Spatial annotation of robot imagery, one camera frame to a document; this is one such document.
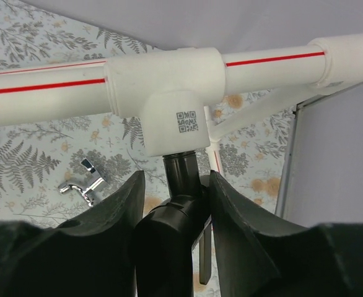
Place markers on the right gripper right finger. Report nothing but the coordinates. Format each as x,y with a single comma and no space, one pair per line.
261,254

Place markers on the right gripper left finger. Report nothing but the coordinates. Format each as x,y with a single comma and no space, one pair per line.
86,255

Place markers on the dark long faucet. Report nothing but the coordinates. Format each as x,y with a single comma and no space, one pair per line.
163,241

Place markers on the white pipe frame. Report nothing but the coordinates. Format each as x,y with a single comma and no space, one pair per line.
188,98

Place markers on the chrome faucet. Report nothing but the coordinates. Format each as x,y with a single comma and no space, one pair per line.
88,191

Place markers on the floral table mat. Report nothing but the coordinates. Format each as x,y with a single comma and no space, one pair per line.
36,158

